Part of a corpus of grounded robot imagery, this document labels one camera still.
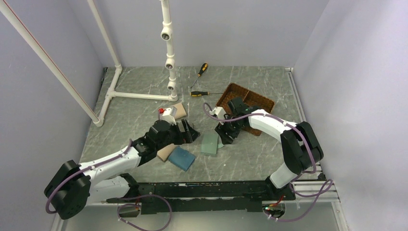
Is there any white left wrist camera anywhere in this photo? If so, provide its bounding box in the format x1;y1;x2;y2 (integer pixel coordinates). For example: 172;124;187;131
158;106;177;125

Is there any white PVC pipe frame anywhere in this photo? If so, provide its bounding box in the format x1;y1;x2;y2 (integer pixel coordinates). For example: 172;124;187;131
0;0;179;128

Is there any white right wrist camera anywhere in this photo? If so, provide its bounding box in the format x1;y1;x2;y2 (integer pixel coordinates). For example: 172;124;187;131
209;107;226;120

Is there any black yellow screwdriver far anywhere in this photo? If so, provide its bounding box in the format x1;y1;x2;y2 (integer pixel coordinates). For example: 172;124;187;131
190;63;208;88

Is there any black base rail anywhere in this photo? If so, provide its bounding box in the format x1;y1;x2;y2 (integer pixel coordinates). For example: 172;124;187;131
106;180;295;215

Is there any black yellow screwdriver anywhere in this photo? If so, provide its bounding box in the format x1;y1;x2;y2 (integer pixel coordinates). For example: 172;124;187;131
190;91;222;97
190;63;208;88

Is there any green card holder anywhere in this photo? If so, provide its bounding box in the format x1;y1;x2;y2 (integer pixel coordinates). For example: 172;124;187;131
201;133;224;156

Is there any beige card holder far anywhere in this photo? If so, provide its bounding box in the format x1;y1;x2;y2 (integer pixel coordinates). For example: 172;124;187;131
173;103;187;120

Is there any beige card holder near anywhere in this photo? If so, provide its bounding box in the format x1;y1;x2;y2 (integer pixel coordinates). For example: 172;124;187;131
156;144;177;162

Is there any blue card holder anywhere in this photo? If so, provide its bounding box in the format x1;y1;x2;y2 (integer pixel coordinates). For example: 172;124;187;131
168;147;196;172

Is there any black yellow screwdriver near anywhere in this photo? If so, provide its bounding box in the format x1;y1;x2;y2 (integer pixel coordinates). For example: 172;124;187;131
190;91;222;97

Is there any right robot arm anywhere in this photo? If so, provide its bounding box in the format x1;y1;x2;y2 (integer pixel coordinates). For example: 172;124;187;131
207;97;324;200

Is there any brown woven divided basket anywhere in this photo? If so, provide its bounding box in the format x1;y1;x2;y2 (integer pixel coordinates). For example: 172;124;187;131
216;83;275;137

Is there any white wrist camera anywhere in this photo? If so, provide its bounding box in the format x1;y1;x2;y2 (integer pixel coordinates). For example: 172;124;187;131
158;106;177;125
209;107;226;120

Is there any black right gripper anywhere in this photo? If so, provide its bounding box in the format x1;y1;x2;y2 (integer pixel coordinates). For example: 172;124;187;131
215;115;244;145

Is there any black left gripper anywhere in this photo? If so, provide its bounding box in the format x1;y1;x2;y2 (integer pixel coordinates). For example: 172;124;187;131
156;119;200;151

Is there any aluminium front rail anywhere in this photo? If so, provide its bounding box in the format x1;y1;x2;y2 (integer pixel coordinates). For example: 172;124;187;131
290;180;340;202

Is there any beige card holder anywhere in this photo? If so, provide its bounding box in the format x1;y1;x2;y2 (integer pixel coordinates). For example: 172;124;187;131
156;144;177;162
173;103;187;120

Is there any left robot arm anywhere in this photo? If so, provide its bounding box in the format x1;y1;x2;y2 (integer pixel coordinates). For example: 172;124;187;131
44;119;200;219

